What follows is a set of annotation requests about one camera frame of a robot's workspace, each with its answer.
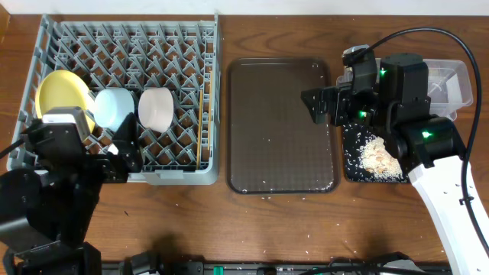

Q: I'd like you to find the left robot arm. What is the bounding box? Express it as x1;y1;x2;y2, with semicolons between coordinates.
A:
1;114;142;274

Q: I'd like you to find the grey plastic dish rack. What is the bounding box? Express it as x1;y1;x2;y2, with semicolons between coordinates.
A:
13;15;221;185

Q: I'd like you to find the dark brown serving tray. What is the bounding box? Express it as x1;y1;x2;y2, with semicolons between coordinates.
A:
226;57;341;195

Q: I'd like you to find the light blue bowl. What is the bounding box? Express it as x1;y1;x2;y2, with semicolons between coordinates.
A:
93;88;135;132

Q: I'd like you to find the rice food scraps pile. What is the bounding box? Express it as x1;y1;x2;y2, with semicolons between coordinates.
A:
345;125;404;181

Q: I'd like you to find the white paper cup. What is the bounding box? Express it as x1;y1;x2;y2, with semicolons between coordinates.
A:
107;144;118;155

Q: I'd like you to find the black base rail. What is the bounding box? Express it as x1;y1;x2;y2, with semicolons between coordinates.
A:
102;252;452;275

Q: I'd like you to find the yellow round plate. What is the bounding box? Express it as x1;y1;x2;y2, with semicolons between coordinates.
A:
34;70;95;118

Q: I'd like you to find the pale pink bowl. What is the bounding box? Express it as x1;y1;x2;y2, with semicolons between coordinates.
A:
138;87;174;133

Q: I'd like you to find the black rectangular waste tray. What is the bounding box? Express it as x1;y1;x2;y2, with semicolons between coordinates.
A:
342;121;412;184

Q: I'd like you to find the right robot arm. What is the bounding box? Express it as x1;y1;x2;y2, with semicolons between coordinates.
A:
301;53;488;274

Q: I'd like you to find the clear plastic waste bin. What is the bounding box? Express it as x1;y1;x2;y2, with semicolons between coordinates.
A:
336;53;473;124

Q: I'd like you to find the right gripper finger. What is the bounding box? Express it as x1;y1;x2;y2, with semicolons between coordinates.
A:
310;102;328;125
300;86;338;113

